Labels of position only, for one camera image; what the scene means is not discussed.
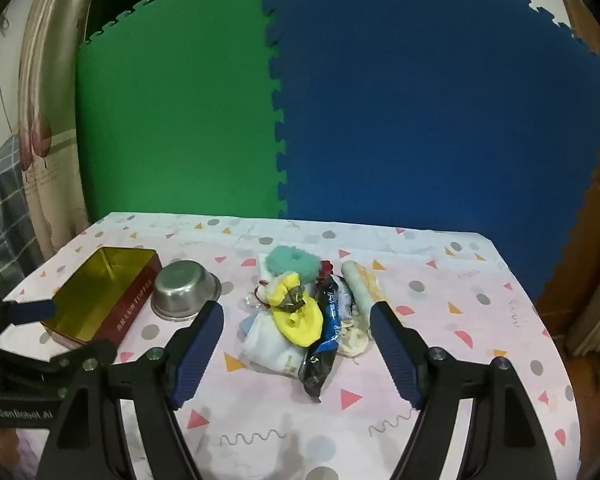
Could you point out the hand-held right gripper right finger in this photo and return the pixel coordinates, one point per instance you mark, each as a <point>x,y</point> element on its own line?
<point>395,355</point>

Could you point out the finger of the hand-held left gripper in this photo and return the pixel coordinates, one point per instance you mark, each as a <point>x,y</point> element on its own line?
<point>80,352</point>
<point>30,311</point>

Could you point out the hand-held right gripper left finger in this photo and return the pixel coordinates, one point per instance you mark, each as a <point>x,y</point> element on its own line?
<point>195,355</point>

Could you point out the cream ruffled cloth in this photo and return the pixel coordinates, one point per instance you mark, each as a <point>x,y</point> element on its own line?
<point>354,342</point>

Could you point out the orange white patterned sock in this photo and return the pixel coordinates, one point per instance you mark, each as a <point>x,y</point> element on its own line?
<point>362,290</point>

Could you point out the black plastic packet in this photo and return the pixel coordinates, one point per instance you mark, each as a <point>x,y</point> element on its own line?
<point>320,360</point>

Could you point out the red and gold tin box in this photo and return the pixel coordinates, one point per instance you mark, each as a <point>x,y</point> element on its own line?
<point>100,280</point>

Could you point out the yellow sock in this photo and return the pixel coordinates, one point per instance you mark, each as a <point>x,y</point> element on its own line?
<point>300,322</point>

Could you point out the teal fluffy scrunchie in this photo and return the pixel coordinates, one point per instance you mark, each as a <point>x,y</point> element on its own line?
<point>292,260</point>

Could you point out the stainless steel bowl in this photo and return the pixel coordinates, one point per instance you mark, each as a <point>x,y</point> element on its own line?
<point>180,285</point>

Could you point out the grey plaid cloth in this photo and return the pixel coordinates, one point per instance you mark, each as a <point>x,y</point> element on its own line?
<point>10,220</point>

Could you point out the beige printed curtain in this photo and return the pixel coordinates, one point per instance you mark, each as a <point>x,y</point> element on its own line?
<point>45,110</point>

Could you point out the brown wooden door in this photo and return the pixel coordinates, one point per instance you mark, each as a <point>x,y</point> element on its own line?
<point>595,235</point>

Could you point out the green foam mat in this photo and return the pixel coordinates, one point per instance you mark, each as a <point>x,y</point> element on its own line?
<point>180,110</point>

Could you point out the blue foam mat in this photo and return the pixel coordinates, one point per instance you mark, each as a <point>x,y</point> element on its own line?
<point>430,110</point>

